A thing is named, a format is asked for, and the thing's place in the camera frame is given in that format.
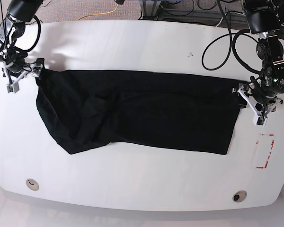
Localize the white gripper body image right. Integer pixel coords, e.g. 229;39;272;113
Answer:
232;83;284;126

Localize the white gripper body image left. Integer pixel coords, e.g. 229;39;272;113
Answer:
2;58;44;93

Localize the black t-shirt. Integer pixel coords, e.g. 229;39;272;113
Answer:
36;69;240;155

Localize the red tape rectangle marking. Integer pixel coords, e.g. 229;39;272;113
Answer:
253;133;275;169

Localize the black cable image left arm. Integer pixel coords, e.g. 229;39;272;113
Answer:
0;0;42;55

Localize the right table cable grommet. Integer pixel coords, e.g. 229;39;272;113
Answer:
232;191;247;203

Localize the table cable grommet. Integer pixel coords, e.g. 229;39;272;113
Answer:
232;191;247;203
26;179;39;191

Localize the left table cable grommet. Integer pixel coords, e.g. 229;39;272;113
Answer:
26;179;39;191

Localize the yellow cable on floor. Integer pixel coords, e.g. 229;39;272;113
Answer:
78;4;119;21

